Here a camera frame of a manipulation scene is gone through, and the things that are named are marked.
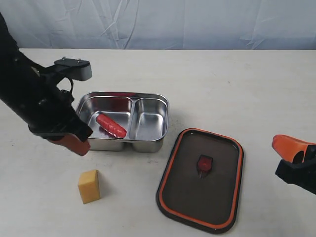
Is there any stainless steel lunch box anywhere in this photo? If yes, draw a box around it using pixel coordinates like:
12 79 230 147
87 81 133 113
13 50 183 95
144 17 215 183
76 91 169 153

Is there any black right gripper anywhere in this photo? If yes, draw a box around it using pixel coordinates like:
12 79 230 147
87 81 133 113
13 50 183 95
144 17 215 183
272 134 316 194

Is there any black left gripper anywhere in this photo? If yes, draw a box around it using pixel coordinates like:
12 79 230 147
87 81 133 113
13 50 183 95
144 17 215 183
0 53 92 156

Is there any blue-grey backdrop cloth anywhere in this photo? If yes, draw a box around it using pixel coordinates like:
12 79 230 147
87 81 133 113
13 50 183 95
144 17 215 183
0 0 316 50

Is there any dark transparent lid orange seal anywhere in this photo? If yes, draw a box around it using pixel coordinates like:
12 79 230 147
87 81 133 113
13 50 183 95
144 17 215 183
156 128 244 234

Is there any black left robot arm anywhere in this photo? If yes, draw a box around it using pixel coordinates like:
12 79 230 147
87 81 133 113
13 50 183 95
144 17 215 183
0 17 92 156

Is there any yellow cheese block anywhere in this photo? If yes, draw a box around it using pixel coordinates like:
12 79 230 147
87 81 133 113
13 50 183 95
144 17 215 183
78 169 101 204

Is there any red sausage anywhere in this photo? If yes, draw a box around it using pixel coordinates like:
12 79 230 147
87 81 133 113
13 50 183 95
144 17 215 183
96 114 127 139

